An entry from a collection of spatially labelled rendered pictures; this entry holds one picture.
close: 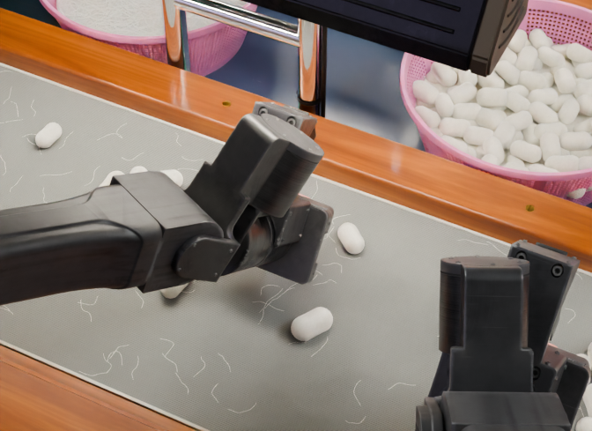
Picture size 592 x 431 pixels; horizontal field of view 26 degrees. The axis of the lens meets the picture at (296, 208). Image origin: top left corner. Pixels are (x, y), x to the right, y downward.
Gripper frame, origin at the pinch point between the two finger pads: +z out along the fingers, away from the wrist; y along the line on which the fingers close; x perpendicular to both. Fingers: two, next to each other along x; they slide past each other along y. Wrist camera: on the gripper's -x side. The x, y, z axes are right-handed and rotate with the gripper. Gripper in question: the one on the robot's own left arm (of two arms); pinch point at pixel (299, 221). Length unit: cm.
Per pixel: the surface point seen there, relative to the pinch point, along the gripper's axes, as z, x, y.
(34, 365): -17.2, 16.1, 12.9
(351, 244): 0.3, 0.4, -5.2
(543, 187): 12.9, -8.9, -18.1
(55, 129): 0.9, 0.0, 26.9
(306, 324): -7.9, 6.7, -5.7
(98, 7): 17.4, -11.4, 34.9
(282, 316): -5.5, 7.4, -2.8
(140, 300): -8.5, 10.1, 9.1
